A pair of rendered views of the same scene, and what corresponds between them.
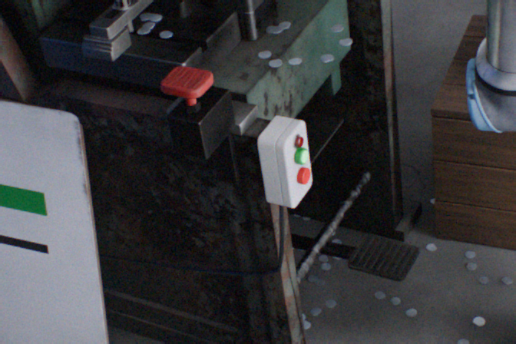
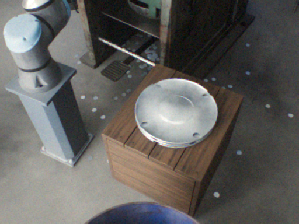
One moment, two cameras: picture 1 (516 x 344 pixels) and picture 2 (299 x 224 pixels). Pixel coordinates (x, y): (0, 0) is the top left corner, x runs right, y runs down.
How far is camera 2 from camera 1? 2.23 m
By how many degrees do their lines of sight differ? 64
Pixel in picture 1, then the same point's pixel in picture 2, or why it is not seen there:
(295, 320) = (87, 39)
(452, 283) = not seen: hidden behind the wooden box
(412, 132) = (239, 122)
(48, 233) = not seen: outside the picture
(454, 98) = (160, 72)
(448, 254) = not seen: hidden behind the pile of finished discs
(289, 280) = (84, 23)
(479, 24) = (230, 95)
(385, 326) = (112, 90)
